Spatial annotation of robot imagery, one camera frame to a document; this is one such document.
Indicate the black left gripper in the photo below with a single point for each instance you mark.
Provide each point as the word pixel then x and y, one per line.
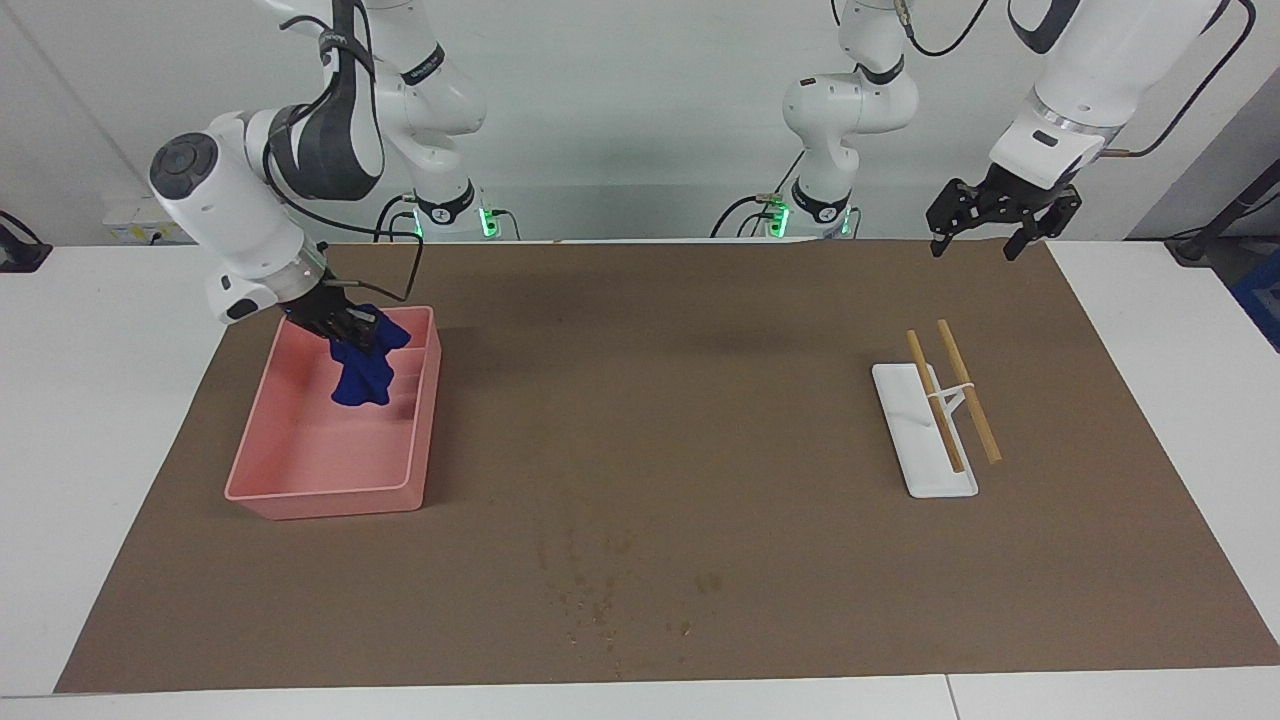
pixel 1030 195

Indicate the long wooden rack rod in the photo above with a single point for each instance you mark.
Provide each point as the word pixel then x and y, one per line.
pixel 950 345

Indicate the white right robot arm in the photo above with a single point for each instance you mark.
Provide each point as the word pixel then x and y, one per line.
pixel 230 210

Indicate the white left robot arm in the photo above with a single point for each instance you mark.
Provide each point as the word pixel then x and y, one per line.
pixel 850 100

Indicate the short wooden rack rod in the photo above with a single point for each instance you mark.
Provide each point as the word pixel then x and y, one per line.
pixel 916 350

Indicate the blue towel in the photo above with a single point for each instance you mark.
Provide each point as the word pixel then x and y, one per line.
pixel 365 380

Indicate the brown table mat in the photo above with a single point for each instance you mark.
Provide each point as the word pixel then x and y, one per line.
pixel 650 400

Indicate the pink plastic bin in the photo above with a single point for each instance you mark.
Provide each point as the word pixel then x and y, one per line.
pixel 320 460

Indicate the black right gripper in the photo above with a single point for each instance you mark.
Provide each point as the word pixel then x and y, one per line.
pixel 320 312

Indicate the white wall socket box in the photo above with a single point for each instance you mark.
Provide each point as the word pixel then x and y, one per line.
pixel 135 215

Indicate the blue crate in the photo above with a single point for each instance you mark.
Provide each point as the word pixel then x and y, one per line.
pixel 1262 300

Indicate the black stand with pole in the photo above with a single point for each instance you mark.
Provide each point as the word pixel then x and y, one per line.
pixel 1195 250

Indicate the black clamp mount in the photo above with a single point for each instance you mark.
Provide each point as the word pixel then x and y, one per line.
pixel 20 258

